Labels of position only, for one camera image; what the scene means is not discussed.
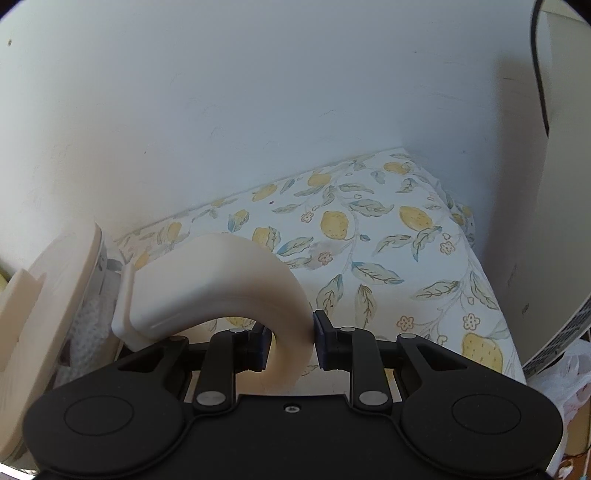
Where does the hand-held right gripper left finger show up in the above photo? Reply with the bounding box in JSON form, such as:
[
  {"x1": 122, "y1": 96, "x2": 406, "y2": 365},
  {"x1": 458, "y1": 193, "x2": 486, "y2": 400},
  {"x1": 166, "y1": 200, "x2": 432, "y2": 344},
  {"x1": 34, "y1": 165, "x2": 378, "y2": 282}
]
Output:
[{"x1": 117, "y1": 322, "x2": 270, "y2": 414}]

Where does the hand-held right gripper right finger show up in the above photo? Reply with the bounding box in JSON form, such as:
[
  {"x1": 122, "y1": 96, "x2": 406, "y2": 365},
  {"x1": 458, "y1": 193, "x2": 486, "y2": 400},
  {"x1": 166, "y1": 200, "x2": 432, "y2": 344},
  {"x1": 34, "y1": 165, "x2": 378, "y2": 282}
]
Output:
[{"x1": 312, "y1": 309, "x2": 463, "y2": 413}]

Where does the cream plastic curved container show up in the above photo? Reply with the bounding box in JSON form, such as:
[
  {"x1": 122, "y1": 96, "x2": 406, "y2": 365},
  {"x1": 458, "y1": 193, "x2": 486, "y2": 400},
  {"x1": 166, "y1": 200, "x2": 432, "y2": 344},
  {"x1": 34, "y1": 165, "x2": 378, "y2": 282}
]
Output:
[{"x1": 111, "y1": 233, "x2": 315, "y2": 394}]

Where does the lemon print tablecloth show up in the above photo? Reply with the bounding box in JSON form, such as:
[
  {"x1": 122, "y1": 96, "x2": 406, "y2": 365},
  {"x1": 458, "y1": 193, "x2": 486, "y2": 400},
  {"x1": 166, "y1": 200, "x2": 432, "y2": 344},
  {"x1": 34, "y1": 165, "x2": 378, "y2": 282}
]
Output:
[{"x1": 113, "y1": 148, "x2": 528, "y2": 408}]

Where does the white textured cloth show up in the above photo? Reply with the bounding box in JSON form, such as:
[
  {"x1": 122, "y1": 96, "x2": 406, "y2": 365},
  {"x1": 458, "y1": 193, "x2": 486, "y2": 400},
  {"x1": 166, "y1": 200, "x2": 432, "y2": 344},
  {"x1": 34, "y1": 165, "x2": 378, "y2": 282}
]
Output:
[{"x1": 54, "y1": 256, "x2": 126, "y2": 385}]

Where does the cream plastic board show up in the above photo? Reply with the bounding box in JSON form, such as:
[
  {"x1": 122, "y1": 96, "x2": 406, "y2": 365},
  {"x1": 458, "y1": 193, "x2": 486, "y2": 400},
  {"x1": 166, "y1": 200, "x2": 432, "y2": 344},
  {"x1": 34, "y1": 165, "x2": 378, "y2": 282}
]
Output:
[{"x1": 0, "y1": 223, "x2": 105, "y2": 463}]

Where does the white plastic bag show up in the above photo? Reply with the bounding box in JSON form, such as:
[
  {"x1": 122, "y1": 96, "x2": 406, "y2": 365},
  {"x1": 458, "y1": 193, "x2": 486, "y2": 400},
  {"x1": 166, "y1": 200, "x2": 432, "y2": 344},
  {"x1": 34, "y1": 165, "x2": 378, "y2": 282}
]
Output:
[{"x1": 526, "y1": 339, "x2": 591, "y2": 480}]

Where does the white appliance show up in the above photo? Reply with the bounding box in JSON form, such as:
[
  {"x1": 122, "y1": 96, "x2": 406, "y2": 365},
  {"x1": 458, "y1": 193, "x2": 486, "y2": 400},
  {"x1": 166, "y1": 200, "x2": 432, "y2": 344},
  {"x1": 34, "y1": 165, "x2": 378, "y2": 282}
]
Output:
[{"x1": 475, "y1": 0, "x2": 591, "y2": 385}]

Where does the black cable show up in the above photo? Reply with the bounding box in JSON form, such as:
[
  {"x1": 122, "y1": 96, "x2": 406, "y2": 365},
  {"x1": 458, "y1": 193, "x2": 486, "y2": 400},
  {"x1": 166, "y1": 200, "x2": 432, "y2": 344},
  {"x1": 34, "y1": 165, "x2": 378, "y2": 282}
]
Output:
[{"x1": 528, "y1": 0, "x2": 553, "y2": 137}]

